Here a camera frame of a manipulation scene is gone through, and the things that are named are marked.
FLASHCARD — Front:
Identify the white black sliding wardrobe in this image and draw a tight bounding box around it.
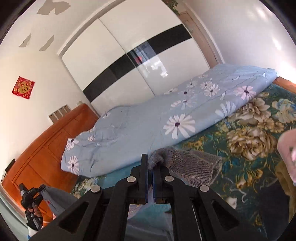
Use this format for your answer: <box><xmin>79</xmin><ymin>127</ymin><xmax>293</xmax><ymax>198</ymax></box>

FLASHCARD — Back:
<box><xmin>62</xmin><ymin>1</ymin><xmax>209</xmax><ymax>114</ymax></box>

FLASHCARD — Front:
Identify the pink garment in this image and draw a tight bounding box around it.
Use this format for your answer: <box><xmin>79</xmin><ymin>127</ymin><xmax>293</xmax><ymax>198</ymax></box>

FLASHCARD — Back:
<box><xmin>277</xmin><ymin>128</ymin><xmax>296</xmax><ymax>185</ymax></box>

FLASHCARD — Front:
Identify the grey hooded sweatshirt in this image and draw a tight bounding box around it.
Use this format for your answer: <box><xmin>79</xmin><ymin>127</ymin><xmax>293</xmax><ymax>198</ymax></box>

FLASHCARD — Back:
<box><xmin>41</xmin><ymin>146</ymin><xmax>223</xmax><ymax>223</ymax></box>

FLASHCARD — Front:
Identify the light blue floral duvet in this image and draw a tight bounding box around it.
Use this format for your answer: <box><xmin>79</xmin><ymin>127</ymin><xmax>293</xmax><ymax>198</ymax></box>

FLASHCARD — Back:
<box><xmin>60</xmin><ymin>64</ymin><xmax>278</xmax><ymax>178</ymax></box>

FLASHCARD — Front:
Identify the left hand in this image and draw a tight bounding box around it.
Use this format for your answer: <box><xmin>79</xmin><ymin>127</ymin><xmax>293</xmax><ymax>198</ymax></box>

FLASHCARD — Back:
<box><xmin>26</xmin><ymin>206</ymin><xmax>43</xmax><ymax>219</ymax></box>

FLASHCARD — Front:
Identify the wooden door frame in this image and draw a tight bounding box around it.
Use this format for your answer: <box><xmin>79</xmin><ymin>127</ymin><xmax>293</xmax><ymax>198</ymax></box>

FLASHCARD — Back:
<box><xmin>179</xmin><ymin>11</ymin><xmax>224</xmax><ymax>68</ymax></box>

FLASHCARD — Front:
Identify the green hanging plant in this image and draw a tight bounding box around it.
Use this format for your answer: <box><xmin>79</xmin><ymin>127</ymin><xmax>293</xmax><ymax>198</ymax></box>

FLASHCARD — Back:
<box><xmin>162</xmin><ymin>0</ymin><xmax>180</xmax><ymax>16</ymax></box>

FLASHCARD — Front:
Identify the orange wooden headboard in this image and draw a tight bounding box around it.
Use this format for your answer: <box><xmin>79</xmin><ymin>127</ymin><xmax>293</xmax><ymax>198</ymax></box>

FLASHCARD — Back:
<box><xmin>1</xmin><ymin>104</ymin><xmax>98</xmax><ymax>217</ymax></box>

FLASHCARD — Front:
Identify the teal floral bed blanket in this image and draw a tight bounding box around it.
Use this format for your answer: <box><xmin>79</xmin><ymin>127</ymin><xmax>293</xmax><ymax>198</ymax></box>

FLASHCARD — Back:
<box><xmin>73</xmin><ymin>84</ymin><xmax>295</xmax><ymax>240</ymax></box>

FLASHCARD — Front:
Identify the red fu wall decoration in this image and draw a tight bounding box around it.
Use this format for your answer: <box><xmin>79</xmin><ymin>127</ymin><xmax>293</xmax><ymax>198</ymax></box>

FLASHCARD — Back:
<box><xmin>12</xmin><ymin>76</ymin><xmax>35</xmax><ymax>99</ymax></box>

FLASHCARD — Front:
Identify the mustard yellow garment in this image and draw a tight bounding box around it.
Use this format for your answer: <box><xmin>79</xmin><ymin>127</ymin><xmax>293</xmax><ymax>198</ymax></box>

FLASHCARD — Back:
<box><xmin>275</xmin><ymin>160</ymin><xmax>295</xmax><ymax>200</ymax></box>

